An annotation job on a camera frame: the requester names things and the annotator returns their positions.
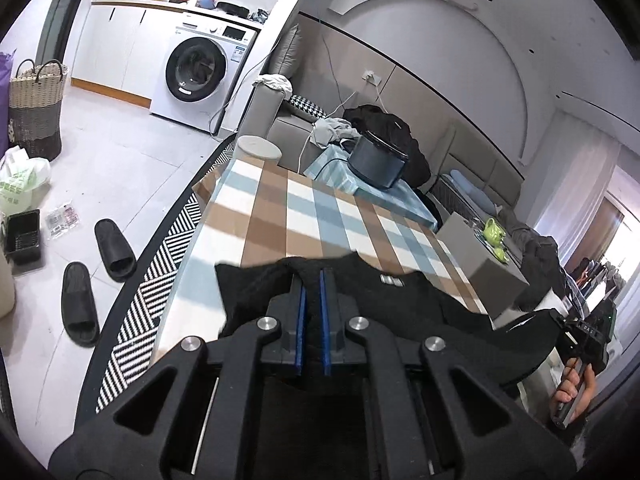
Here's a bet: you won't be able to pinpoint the black rice cooker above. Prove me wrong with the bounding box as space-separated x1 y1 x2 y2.
347 130 411 191

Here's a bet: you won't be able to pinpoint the white round stool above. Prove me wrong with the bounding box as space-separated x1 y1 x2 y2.
235 135 281 163

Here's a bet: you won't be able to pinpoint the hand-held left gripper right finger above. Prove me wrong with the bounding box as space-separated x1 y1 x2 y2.
319 267 580 480

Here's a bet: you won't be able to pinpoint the white washing machine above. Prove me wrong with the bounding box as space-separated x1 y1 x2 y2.
150 9 258 136

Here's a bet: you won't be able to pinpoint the grey cushion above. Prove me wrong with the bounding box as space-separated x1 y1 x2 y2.
267 24 301 86

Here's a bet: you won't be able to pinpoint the black plastic tray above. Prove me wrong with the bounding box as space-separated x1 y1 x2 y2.
2 209 42 266

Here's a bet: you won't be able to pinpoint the black white striped rug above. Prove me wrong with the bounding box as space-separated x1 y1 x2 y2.
75 135 241 416

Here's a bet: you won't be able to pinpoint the black knit sweater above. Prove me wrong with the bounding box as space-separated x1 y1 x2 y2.
214 252 568 401

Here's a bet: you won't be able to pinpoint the person's right hand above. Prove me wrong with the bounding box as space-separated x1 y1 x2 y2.
550 362 599 423

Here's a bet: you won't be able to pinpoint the brown wooden door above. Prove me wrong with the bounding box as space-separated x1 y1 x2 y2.
597 195 626 261

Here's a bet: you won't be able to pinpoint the checkered tablecloth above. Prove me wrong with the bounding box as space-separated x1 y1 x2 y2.
150 150 496 366

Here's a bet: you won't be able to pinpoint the dark grey blanket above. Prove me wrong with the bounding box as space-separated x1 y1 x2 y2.
500 207 566 281

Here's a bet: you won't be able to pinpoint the grey sofa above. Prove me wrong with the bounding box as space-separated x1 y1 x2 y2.
240 80 361 176

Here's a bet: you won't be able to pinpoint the purple bag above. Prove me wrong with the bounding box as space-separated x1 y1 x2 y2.
0 50 16 141

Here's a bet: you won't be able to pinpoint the light grey garment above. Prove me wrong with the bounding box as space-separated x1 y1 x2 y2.
311 117 362 150

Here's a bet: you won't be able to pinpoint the houndstooth cushion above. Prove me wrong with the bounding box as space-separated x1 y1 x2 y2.
285 94 328 117

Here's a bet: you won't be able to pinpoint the white green plastic bag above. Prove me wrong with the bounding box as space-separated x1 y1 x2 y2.
0 145 51 213

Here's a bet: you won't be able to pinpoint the blue pillow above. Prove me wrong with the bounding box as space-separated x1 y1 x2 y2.
449 169 493 211

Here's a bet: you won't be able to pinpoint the grey box table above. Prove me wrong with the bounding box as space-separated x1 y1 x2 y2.
436 211 531 321

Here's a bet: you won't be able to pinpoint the white plastic container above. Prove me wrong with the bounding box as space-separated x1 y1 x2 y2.
0 255 16 316

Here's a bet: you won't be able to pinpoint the woven laundry basket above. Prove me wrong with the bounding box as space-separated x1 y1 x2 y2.
9 58 68 161

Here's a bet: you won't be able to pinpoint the white lower cabinets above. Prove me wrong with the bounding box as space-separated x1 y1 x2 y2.
70 2 181 110

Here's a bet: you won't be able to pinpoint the black slipper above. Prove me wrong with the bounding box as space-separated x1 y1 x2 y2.
61 261 101 347
94 218 137 282

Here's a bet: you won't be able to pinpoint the white sheer curtain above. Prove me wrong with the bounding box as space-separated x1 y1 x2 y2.
532 110 621 271

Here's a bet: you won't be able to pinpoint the white cloth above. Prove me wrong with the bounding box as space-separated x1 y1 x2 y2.
252 74 293 96

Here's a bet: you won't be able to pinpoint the black jacket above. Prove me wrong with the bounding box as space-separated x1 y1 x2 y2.
345 105 432 186

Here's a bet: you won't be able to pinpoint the dark glass door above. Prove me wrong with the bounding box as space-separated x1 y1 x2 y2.
37 0 93 66

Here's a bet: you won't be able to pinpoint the beige padded headboard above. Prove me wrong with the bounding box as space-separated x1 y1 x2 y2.
440 125 526 211

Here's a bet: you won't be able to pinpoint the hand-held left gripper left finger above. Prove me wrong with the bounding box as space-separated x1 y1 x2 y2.
47 279 308 480

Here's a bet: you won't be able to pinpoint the blue checked table cover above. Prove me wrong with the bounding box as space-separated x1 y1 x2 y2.
304 142 438 233

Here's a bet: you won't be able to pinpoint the small printed wrappers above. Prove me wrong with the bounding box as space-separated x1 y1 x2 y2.
46 205 81 236

